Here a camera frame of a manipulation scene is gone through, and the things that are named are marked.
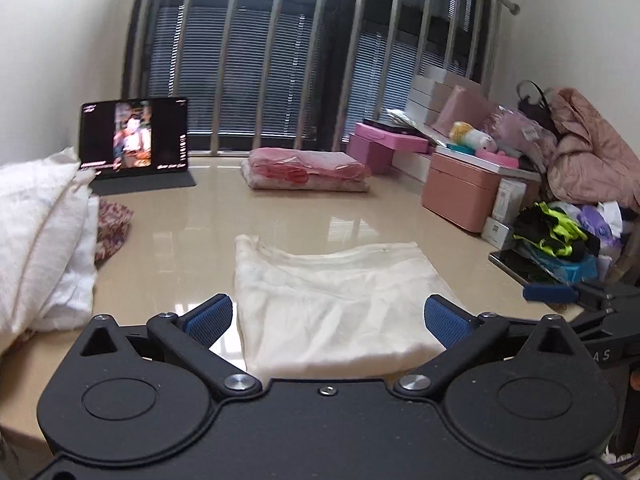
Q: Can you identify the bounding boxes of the pink leather bag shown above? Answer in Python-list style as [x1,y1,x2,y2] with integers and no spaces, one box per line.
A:
[433,85,502,134]

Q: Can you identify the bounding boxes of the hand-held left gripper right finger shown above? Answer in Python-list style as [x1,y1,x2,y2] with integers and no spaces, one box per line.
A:
[392,293,577,402]

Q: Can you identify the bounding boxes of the pink padded coat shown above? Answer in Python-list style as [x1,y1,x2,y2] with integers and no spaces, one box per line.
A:
[546,87,640,212]

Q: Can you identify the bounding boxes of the black and neon yellow garment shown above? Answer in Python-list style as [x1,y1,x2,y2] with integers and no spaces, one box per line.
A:
[512,201,602,264]

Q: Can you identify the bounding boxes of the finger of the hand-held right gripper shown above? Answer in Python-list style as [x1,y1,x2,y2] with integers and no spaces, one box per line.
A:
[569,309,623,337]
[522,280,640,311]

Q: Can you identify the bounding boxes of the stack of white boxes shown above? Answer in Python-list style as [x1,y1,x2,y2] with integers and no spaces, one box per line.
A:
[404,72,489,127]

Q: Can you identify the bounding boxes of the salmon pink storage box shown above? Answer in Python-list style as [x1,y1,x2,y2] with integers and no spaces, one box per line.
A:
[421,152,507,234]

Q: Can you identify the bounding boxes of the black handbag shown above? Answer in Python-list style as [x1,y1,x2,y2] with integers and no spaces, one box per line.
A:
[516,80,557,122]

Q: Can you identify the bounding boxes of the yellow and white plush toy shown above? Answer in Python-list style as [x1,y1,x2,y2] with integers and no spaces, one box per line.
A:
[449,120,497,153]

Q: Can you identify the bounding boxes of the floral print garment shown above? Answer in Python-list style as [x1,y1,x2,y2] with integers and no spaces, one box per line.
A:
[93,197,135,264]

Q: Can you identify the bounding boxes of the sheer pink folded garment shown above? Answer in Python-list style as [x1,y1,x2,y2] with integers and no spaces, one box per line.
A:
[247,147,372,183]

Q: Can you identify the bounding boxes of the cream camisole dress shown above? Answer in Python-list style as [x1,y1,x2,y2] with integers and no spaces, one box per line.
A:
[233,233,467,382]

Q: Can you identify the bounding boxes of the magenta flat box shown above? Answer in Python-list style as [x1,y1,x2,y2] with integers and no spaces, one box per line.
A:
[353,122,432,154]

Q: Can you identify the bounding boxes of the window with steel grille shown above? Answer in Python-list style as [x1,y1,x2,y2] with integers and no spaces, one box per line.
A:
[122,0,522,159]

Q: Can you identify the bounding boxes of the teal flat box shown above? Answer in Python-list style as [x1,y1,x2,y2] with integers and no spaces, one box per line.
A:
[446,142,519,167]

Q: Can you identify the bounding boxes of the clear plastic packet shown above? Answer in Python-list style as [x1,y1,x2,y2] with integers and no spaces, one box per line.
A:
[384,107,437,129]

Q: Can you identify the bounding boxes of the grey tablet case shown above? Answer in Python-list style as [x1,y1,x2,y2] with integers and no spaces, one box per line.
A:
[89,171,197,196]

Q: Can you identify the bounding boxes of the black tablet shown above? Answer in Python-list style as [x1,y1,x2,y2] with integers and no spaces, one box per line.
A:
[78,97,191,181]

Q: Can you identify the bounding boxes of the white crinkled garment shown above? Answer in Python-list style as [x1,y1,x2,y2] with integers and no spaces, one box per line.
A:
[0,147,96,342]

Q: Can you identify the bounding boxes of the white small boxes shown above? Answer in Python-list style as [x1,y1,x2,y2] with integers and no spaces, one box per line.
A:
[494,178,528,224]

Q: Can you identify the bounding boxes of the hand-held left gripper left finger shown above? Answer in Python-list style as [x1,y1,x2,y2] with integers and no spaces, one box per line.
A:
[79,293,264,402]

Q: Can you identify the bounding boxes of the small white box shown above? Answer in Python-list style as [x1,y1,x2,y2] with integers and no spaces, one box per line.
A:
[481,216,516,247]

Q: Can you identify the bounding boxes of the black flat box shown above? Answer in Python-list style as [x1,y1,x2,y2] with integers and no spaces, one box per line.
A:
[363,118,422,136]

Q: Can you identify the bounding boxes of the pink lace garment in plastic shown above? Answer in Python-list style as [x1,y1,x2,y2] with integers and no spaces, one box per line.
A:
[487,109,562,162]

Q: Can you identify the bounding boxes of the blue plastic bag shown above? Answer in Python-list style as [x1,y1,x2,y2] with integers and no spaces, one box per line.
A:
[519,247,599,287]

